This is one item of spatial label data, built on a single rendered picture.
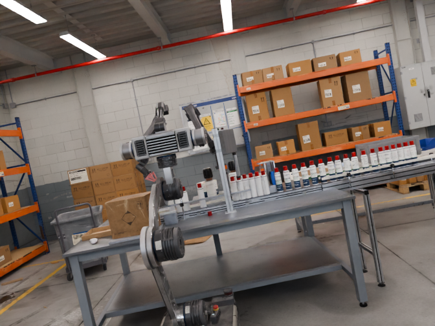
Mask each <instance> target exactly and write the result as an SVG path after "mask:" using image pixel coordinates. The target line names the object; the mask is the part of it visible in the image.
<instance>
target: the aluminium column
mask: <svg viewBox="0 0 435 326"><path fill-rule="evenodd" d="M212 134H213V135H214V134H218V129H217V128H213V129H212ZM213 139H214V145H215V149H219V150H220V149H221V145H220V141H219V137H215V138H213ZM216 156H217V162H218V166H219V172H220V175H221V181H222V185H223V191H224V195H225V201H226V205H227V211H228V212H233V207H232V201H231V197H230V191H229V185H228V181H227V175H226V171H225V165H224V161H223V155H222V152H220V153H216Z"/></svg>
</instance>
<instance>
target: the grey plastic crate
mask: <svg viewBox="0 0 435 326"><path fill-rule="evenodd" d="M412 140H413V141H414V145H415V146H416V152H417V155H420V154H421V146H420V142H419V135H408V136H397V137H393V138H387V139H383V140H377V141H373V142H367V143H363V144H357V145H355V147H356V151H357V158H358V161H359V162H361V151H363V150H365V152H366V155H367V157H368V163H369V164H371V160H370V149H373V148H374V150H375V153H376V155H377V161H378V163H379V156H378V152H379V150H378V147H383V151H385V146H388V147H389V150H391V145H392V144H395V147H396V149H397V144H398V143H401V147H404V146H403V142H407V144H408V146H409V145H410V144H409V141H412Z"/></svg>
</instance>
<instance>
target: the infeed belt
mask: <svg viewBox="0 0 435 326"><path fill-rule="evenodd" d="M319 185H321V184H319ZM319 185H317V186H319ZM310 187H313V185H310ZM310 187H307V188H310ZM304 188H305V187H301V188H300V189H295V188H294V189H293V190H291V191H295V190H301V189H304ZM285 192H288V191H286V190H284V192H282V193H285ZM275 194H279V193H278V192H274V193H270V195H275ZM265 196H269V195H264V196H261V197H265ZM256 198H259V197H256ZM251 199H255V198H251ZM246 200H249V199H245V200H244V201H246ZM224 204H226V203H221V204H214V205H210V206H207V207H206V208H211V207H215V206H221V205H224ZM201 209H204V208H194V209H191V210H190V211H188V212H191V211H195V210H201ZM184 212H185V211H184Z"/></svg>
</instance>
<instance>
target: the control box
mask: <svg viewBox="0 0 435 326"><path fill-rule="evenodd" d="M218 137H219V141H220V145H221V152H222V155H225V154H229V153H233V152H236V151H237V147H236V141H235V137H234V131H233V128H232V129H224V130H220V131H218Z"/></svg>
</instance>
